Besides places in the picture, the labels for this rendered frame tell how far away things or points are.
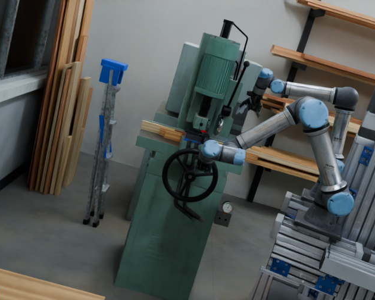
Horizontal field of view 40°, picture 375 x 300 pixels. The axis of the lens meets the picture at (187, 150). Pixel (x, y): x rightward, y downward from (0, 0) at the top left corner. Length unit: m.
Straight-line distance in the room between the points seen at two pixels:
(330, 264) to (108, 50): 3.48
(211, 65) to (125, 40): 2.49
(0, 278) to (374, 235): 1.74
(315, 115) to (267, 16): 3.06
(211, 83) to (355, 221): 1.04
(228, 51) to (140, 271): 1.34
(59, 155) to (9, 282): 2.24
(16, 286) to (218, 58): 1.57
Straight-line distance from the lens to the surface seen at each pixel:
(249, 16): 5.18
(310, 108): 2.21
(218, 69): 2.80
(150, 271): 3.04
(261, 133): 2.35
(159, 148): 2.78
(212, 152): 2.20
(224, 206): 2.82
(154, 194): 2.86
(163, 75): 5.19
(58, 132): 3.98
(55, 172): 4.09
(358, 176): 2.70
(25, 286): 1.91
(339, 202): 2.33
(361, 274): 2.45
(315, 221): 2.49
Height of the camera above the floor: 1.52
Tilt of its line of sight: 13 degrees down
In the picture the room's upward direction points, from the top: 17 degrees clockwise
